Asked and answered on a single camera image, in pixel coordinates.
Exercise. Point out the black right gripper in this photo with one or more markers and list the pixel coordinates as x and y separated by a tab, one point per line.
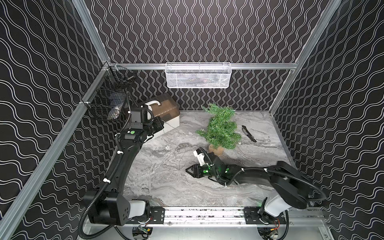
195	170

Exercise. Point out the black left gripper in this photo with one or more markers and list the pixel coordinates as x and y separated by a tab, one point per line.
157	124

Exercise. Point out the small green christmas tree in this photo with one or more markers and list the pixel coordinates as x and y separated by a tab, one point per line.
221	132

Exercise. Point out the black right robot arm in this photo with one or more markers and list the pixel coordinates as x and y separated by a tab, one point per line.
290	192

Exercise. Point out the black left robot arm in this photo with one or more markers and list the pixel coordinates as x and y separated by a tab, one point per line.
106	204

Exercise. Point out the white brown storage box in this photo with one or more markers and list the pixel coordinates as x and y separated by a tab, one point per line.
165	107

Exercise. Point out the grey black utility knife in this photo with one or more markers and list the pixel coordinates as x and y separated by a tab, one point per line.
248	134

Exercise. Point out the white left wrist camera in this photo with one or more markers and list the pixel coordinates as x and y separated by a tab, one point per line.
149	115

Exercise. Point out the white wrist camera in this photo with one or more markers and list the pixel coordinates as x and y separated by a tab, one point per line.
149	115
200	156

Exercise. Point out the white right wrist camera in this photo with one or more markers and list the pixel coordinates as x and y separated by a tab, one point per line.
200	156

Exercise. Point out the black wire basket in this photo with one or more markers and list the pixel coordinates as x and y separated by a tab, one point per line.
110	96

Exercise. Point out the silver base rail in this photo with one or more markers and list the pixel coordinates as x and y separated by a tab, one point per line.
230	217

